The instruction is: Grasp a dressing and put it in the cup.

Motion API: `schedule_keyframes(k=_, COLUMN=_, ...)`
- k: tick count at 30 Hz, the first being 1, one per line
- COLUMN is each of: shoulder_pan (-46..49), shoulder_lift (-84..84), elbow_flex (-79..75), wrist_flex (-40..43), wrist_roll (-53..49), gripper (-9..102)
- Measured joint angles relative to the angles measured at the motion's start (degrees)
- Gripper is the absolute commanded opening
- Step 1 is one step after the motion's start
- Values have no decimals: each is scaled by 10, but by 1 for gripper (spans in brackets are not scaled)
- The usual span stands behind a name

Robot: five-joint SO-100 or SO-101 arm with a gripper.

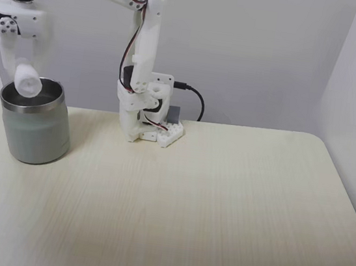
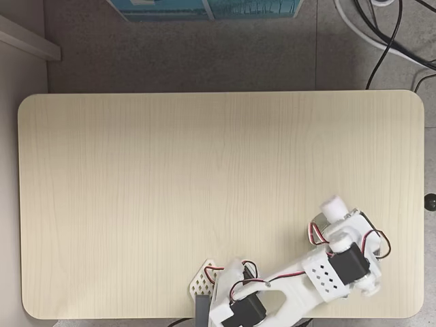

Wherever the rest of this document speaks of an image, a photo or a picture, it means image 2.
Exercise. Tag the black round knob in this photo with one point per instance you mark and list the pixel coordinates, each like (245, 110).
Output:
(430, 201)

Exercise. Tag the blue picture box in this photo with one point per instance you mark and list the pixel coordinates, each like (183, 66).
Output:
(204, 9)

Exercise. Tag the grey table clamp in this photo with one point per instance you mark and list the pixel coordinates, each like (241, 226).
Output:
(201, 308)

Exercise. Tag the white wall ledge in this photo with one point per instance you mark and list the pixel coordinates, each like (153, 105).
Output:
(30, 39)

